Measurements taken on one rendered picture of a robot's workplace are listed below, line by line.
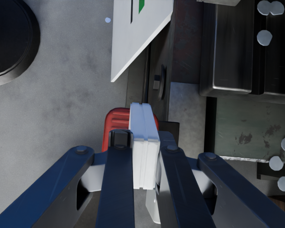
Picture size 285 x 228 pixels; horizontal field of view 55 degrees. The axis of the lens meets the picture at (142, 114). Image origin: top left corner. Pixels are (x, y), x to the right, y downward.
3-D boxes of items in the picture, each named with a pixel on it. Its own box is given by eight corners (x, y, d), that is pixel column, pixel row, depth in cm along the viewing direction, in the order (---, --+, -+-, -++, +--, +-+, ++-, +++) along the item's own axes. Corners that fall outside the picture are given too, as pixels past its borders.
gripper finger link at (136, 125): (141, 190, 15) (127, 189, 15) (137, 139, 22) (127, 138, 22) (146, 139, 14) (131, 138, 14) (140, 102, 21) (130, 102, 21)
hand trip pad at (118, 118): (147, 169, 37) (155, 175, 29) (102, 165, 36) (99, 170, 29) (151, 117, 38) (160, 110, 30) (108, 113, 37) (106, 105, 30)
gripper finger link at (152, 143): (146, 139, 14) (160, 140, 14) (140, 102, 21) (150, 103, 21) (141, 190, 15) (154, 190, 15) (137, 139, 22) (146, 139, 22)
